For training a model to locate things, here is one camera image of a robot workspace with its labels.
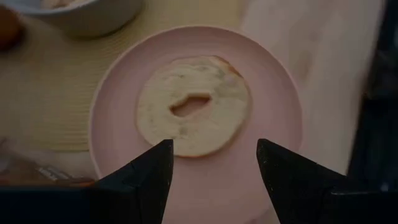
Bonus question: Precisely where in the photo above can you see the cereal box with bowl picture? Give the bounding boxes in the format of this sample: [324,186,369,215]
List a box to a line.
[0,136,96,187]

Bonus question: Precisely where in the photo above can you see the round woven straw placemat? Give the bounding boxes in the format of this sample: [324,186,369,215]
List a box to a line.
[0,0,246,153]

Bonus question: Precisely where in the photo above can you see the cream ceramic bowl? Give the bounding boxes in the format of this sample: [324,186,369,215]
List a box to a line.
[0,0,144,40]

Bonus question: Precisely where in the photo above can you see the pink shallow plate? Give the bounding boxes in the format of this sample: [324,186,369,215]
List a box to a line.
[88,24,304,224]

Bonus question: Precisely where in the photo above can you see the red apple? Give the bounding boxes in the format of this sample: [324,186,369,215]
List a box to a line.
[0,6,25,54]

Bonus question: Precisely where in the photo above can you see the sliced bagel half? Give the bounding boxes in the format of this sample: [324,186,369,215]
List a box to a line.
[135,55,252,158]

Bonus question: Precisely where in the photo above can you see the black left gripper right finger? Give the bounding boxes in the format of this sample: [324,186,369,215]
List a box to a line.
[256,139,398,224]

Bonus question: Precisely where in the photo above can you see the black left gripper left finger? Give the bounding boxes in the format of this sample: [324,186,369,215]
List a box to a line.
[0,139,174,224]

